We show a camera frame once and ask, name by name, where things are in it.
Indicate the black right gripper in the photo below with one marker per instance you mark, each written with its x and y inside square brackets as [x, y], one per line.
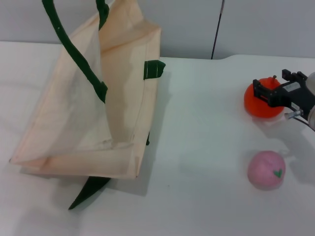
[288, 96]

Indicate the orange toy fruit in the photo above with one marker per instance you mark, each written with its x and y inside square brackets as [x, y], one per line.
[261, 110]

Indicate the pink toy peach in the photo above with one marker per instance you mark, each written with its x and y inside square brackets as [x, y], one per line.
[263, 172]

